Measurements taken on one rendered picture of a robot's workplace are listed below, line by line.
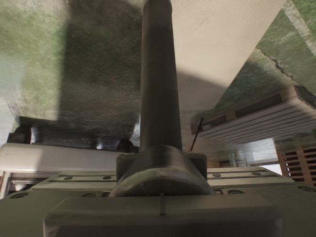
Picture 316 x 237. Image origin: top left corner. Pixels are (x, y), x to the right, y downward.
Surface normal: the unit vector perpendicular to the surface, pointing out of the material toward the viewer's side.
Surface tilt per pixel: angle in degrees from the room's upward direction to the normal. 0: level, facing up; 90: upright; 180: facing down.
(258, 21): 0
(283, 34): 0
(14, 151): 94
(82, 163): 87
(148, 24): 90
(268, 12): 0
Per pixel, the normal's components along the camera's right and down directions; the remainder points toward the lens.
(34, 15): 0.02, 0.93
